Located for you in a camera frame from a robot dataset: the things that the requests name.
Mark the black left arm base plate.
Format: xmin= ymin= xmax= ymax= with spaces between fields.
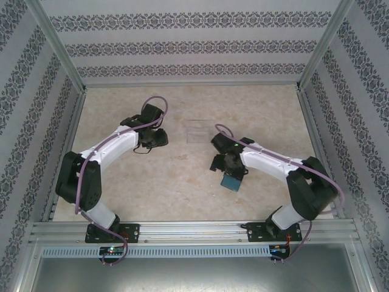
xmin=84 ymin=223 xmax=141 ymax=244

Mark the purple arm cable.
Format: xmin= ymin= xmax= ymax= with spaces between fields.
xmin=74 ymin=95 xmax=170 ymax=268
xmin=214 ymin=123 xmax=347 ymax=265

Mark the aluminium corner post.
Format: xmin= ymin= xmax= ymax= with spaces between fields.
xmin=26 ymin=0 xmax=89 ymax=94
xmin=295 ymin=0 xmax=356 ymax=92

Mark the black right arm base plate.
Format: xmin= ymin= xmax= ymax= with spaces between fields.
xmin=246 ymin=221 xmax=303 ymax=243

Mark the grey slotted cable duct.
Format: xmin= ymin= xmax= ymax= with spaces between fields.
xmin=41 ymin=245 xmax=273 ymax=259

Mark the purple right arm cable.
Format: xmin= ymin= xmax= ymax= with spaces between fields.
xmin=214 ymin=123 xmax=347 ymax=265

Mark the blue folding card holder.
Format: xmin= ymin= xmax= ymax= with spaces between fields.
xmin=220 ymin=173 xmax=243 ymax=193

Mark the aluminium table side rail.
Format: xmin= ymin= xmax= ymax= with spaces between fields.
xmin=298 ymin=89 xmax=346 ymax=220
xmin=41 ymin=89 xmax=89 ymax=222

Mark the aluminium mounting rail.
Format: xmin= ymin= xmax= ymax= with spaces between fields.
xmin=29 ymin=221 xmax=361 ymax=244

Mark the clear acrylic card stand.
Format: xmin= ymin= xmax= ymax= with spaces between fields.
xmin=185 ymin=120 xmax=211 ymax=144

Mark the sheet metal tray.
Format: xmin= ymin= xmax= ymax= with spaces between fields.
xmin=30 ymin=243 xmax=362 ymax=292

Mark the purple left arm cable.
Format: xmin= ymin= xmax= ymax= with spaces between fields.
xmin=74 ymin=95 xmax=170 ymax=268

